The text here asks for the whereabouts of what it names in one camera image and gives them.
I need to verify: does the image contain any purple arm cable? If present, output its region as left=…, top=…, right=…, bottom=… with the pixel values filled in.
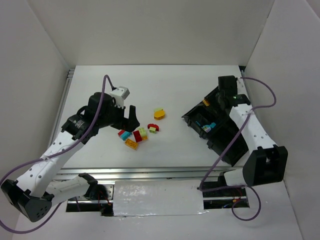
left=0, top=74, right=118, bottom=234
left=198, top=76, right=277, bottom=222

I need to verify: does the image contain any red rectangular lego brick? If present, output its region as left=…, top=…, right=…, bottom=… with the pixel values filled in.
left=117, top=130, right=126, bottom=138

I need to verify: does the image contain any small light green brick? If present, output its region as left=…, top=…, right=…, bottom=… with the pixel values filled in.
left=149, top=127, right=157, bottom=134

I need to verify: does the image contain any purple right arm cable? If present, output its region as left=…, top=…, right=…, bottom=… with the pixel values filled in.
left=198, top=76, right=277, bottom=222

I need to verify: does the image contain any teal brick beside red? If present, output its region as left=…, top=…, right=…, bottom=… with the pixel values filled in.
left=120, top=131, right=132, bottom=141

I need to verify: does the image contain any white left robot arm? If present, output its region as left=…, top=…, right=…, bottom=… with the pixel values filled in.
left=1, top=92, right=140, bottom=223

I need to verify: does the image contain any silver foil covered plate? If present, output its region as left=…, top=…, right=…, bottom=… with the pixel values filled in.
left=113, top=180, right=205, bottom=217

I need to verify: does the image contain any light green curved 2x2 brick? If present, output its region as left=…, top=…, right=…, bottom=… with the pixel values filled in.
left=138, top=127, right=148, bottom=141

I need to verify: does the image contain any red arch lego brick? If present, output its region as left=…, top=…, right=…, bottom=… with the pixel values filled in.
left=147, top=123, right=160, bottom=132

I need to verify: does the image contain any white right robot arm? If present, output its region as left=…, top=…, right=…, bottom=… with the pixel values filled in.
left=217, top=75, right=288, bottom=187

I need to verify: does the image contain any red curved open brick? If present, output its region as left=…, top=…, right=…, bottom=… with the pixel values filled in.
left=132, top=130, right=143, bottom=143

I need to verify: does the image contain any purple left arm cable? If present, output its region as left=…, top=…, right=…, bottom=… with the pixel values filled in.
left=0, top=74, right=118, bottom=234

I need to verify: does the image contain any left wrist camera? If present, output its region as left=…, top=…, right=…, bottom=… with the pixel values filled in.
left=110, top=86, right=130, bottom=109

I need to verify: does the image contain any orange flat 2x4 brick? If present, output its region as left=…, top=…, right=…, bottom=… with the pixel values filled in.
left=124, top=138, right=139, bottom=150

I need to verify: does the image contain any black four-compartment tray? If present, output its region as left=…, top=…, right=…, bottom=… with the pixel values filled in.
left=182, top=86, right=239, bottom=155

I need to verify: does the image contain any aluminium table edge rail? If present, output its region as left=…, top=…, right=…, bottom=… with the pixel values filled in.
left=56, top=167, right=241, bottom=181

